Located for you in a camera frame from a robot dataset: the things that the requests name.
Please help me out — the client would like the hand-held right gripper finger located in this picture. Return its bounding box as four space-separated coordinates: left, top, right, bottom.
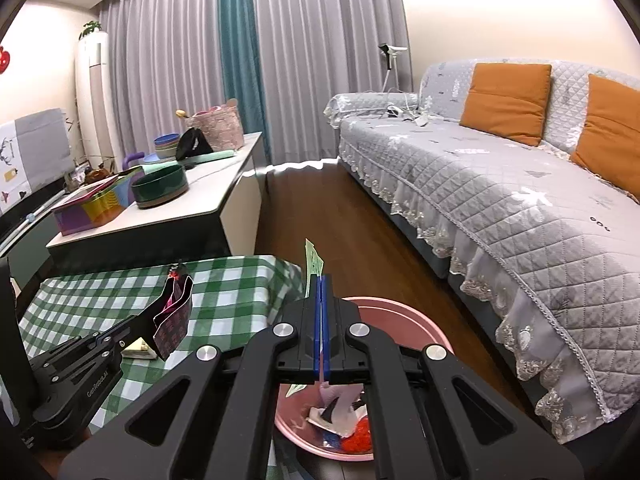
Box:
59 275 323 480
321 274 585 480

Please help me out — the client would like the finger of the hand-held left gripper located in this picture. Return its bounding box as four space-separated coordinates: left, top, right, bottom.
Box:
92 306 158 357

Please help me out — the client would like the dark patterned wrapper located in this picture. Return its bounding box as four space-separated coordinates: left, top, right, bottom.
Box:
152 263 195 361

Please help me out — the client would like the green paper leaflet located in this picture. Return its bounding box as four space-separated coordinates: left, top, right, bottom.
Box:
286 238 328 397

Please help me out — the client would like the pink plastic bin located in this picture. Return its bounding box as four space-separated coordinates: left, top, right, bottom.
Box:
274 296 455 462

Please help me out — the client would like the red plastic bag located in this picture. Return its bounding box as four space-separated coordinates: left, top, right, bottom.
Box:
340 417 374 456

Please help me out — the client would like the green checkered tablecloth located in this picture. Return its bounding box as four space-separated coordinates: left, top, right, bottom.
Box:
0 255 306 480

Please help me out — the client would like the dark television cabinet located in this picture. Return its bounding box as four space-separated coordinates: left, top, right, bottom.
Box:
0 220 61 301

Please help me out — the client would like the colourful rectangular box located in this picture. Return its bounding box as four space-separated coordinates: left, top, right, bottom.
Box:
51 166 146 237

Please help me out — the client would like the dark green round tin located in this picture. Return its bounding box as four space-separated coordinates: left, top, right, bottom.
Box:
131 164 190 209

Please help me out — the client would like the brown teapot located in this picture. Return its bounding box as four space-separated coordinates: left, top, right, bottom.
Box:
82 157 118 185

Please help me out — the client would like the black television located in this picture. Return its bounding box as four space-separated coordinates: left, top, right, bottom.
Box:
0 175 81 256

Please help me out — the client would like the white coffee table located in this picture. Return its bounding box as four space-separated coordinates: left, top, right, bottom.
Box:
46 131 273 276

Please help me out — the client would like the stack of pastel bowls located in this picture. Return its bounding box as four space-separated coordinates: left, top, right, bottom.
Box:
153 133 181 161

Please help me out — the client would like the mint green folded cloth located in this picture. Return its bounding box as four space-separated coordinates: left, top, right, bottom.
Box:
182 149 237 166

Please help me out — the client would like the black pouch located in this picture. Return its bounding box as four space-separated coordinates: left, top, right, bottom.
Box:
175 128 215 161

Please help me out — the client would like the grey television cover cloth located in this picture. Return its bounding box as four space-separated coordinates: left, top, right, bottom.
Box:
0 108 75 216

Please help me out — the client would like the grey quilted sofa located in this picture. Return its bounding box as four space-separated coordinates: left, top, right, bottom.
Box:
324 59 640 443

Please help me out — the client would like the pink fabric basket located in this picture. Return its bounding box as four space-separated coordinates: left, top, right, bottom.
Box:
186 100 245 152

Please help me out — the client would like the white standing air conditioner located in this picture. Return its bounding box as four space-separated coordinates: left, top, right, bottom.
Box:
75 31 118 171

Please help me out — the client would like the grey curtain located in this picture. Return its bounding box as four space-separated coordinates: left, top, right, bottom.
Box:
250 0 413 166
95 0 231 166

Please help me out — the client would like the orange cushion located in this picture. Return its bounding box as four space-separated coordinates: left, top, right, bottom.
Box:
459 62 552 147
570 74 640 201

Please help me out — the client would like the teal curtain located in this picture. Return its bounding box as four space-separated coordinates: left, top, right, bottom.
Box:
217 0 273 166

